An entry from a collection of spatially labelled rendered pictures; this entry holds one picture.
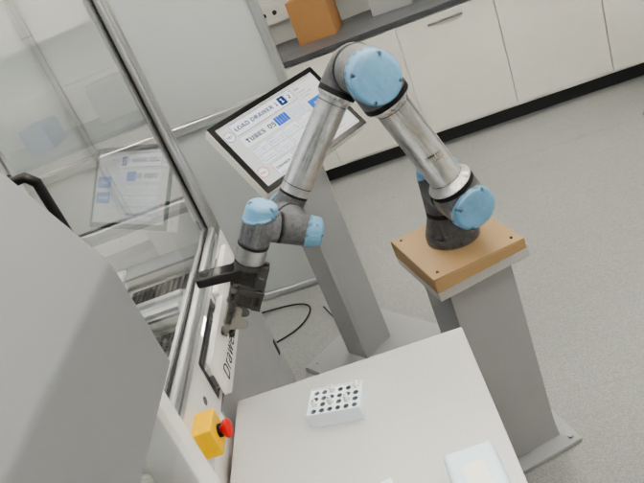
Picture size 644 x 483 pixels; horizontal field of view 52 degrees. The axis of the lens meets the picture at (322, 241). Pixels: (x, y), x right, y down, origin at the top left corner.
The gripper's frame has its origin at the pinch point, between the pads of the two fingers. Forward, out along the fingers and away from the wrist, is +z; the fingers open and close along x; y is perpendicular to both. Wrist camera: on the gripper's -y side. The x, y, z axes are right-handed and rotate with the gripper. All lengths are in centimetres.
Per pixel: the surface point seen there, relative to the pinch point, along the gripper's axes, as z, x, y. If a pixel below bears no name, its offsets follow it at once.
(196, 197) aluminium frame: -12, 47, -15
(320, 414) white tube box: -1.8, -28.6, 22.9
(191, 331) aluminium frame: -3.6, -9.2, -7.9
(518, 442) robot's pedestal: 33, 15, 99
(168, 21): -38, 168, -46
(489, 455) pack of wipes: -20, -54, 48
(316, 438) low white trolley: 2.5, -31.4, 23.0
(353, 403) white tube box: -5.7, -28.2, 29.2
